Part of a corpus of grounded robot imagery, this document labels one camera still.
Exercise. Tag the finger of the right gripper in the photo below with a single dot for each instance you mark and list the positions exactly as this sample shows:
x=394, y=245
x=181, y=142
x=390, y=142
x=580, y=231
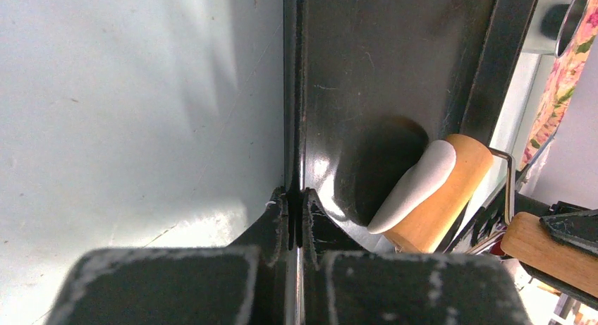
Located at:
x=576, y=229
x=568, y=289

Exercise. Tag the white dough ball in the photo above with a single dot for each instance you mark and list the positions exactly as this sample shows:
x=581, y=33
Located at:
x=417, y=184

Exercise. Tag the floral cloth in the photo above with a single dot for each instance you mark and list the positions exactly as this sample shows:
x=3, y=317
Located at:
x=560, y=86

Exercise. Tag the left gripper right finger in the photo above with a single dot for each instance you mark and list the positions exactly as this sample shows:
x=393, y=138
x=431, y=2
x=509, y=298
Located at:
x=346, y=284

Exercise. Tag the black baking tray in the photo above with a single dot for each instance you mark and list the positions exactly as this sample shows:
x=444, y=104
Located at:
x=368, y=83

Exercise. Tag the wooden dough roller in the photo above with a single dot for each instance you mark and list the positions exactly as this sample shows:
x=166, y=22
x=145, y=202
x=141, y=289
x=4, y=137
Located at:
x=522, y=236

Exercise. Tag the small round metal cup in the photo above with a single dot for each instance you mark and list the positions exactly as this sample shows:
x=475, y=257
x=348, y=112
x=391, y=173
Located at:
x=553, y=26

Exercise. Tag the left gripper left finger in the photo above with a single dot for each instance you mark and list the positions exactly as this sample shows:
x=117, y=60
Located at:
x=242, y=283

